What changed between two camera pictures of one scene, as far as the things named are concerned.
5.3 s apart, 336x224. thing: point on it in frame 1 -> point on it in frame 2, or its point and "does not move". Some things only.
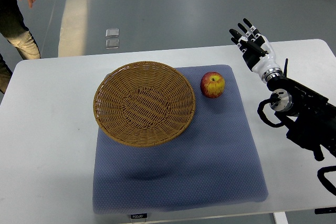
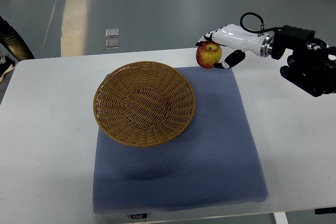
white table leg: [280, 217] does not move
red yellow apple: [212, 84] -> [208, 54]
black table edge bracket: [325, 210] does not move
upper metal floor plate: [112, 33] does not move
